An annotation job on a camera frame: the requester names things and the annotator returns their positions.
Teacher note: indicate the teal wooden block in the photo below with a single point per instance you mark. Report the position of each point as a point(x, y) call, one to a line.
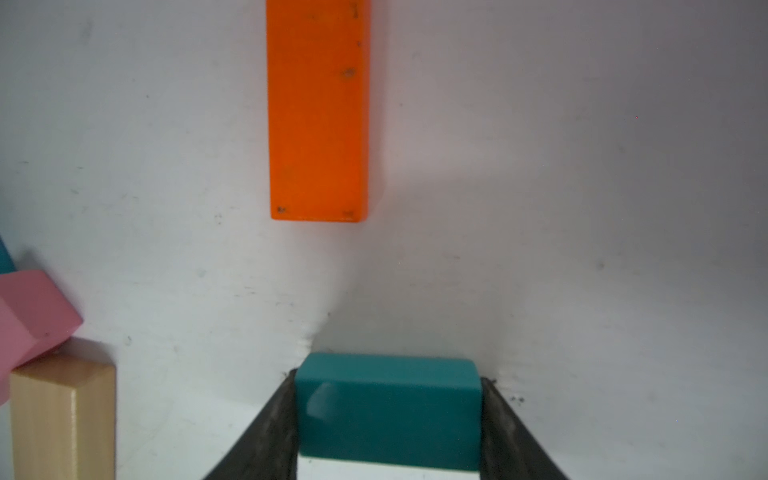
point(410, 411)
point(6, 262)

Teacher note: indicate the light pink wooden block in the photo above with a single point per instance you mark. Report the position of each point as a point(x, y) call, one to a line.
point(36, 317)

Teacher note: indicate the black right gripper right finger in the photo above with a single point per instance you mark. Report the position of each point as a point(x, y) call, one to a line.
point(508, 450)

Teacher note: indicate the natural beige wooden block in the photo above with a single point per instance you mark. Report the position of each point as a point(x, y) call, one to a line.
point(63, 419)

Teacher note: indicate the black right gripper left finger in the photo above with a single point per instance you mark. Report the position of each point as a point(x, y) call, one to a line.
point(268, 448)

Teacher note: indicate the orange wooden block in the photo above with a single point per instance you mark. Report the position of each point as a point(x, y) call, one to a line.
point(318, 64)

